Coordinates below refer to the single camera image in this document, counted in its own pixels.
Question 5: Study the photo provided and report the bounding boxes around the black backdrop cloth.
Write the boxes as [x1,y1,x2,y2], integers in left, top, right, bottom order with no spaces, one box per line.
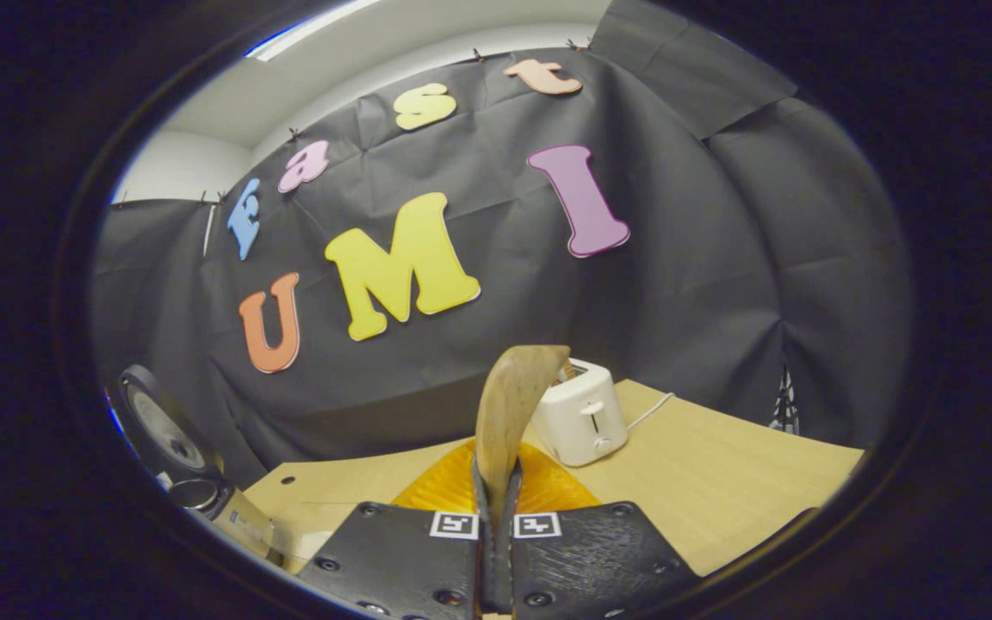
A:
[91,0,915,487]

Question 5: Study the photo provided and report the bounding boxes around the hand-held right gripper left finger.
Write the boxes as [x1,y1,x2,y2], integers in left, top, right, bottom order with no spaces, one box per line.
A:
[296,437,497,620]

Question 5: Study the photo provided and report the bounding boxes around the wooden spoon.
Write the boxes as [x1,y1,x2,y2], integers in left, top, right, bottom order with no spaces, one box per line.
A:
[474,344,573,535]

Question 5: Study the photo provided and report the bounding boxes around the white toaster cable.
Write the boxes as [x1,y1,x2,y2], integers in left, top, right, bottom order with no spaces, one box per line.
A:
[625,392,676,431]

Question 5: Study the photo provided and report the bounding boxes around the white toaster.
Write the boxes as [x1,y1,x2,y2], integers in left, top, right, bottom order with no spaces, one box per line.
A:
[530,358,630,468]

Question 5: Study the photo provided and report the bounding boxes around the black silver rice cooker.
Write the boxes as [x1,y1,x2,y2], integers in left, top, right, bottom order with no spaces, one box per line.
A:
[113,363,277,561]

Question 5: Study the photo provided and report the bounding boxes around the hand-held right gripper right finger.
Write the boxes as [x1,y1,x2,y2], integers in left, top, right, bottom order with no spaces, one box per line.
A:
[496,441,704,620]

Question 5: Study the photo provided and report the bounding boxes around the black white striped object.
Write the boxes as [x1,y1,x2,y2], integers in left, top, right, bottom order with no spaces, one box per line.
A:
[770,366,803,436]

